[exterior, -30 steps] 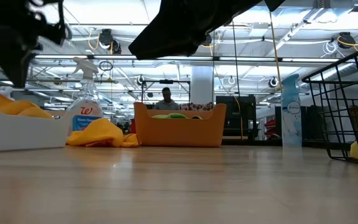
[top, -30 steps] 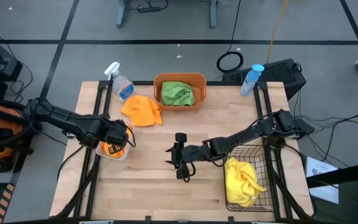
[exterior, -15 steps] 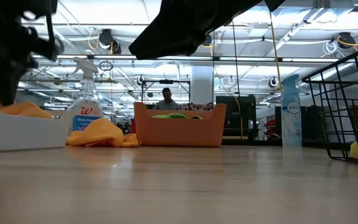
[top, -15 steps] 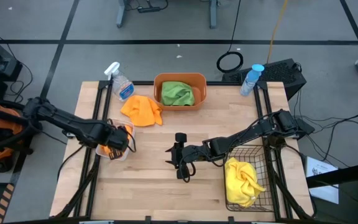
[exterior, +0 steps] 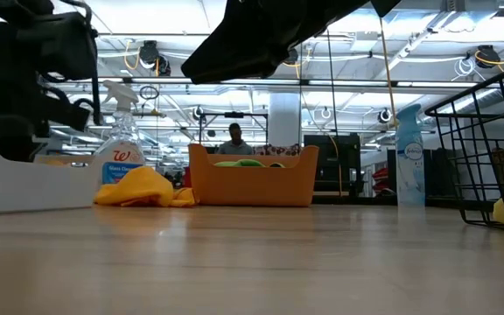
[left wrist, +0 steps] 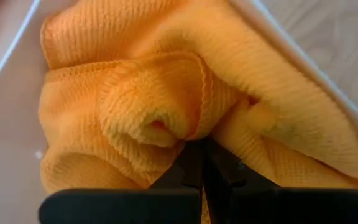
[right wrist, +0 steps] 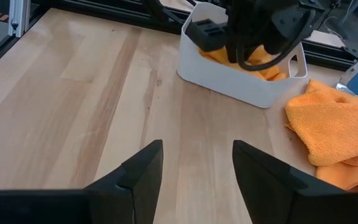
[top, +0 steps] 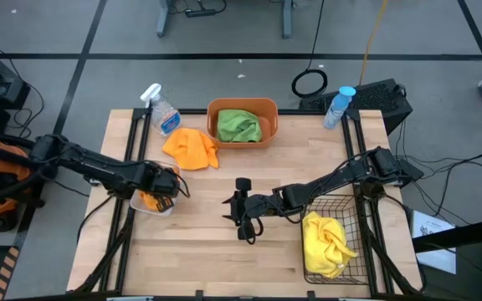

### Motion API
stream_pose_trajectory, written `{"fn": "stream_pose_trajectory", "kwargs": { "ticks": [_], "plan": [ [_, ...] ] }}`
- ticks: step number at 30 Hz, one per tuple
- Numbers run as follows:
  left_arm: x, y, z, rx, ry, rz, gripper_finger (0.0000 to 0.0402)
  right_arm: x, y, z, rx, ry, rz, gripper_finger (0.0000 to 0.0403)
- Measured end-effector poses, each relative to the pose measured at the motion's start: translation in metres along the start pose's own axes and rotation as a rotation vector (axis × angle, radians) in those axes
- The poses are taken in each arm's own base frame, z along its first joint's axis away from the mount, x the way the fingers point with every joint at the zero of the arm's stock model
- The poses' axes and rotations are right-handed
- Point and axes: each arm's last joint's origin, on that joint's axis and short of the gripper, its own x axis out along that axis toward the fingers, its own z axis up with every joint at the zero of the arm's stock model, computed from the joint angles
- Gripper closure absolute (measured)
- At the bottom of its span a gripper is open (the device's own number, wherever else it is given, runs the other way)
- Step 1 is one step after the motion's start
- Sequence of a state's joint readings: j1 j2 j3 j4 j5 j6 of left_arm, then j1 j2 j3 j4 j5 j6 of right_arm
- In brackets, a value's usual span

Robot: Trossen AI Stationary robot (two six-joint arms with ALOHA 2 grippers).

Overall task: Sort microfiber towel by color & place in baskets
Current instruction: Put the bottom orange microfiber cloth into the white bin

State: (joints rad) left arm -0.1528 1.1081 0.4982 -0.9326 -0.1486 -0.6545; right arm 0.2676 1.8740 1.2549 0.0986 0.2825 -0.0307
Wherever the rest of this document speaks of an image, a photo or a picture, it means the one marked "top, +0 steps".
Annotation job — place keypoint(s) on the yellow microfiber towel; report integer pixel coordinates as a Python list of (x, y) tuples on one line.
[(324, 242)]

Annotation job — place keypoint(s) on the glass cleaner spray bottle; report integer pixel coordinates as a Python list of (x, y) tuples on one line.
[(165, 117)]

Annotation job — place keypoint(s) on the black shelf edge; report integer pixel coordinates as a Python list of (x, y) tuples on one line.
[(467, 234)]

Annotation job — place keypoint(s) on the black power strip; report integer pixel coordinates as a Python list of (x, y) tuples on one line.
[(199, 12)]

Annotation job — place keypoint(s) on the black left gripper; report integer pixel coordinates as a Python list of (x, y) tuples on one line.
[(163, 182)]

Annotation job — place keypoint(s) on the blue air freshener bottle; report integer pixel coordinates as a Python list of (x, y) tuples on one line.
[(336, 108)]

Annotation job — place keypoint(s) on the white plastic basket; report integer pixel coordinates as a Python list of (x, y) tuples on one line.
[(174, 167)]

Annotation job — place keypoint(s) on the orange black machine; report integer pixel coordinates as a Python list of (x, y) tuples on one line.
[(11, 165)]

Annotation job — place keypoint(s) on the white paper sheet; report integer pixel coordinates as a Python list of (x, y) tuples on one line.
[(431, 234)]

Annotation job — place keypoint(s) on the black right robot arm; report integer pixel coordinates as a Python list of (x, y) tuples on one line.
[(329, 184)]

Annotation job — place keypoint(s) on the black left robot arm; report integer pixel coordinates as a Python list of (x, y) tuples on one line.
[(98, 167)]

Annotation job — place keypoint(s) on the orange plastic basket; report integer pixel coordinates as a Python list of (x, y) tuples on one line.
[(241, 103)]

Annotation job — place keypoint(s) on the green microfiber towel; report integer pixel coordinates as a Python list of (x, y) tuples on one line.
[(239, 125)]

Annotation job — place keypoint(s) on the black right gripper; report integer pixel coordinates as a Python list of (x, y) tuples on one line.
[(247, 207)]

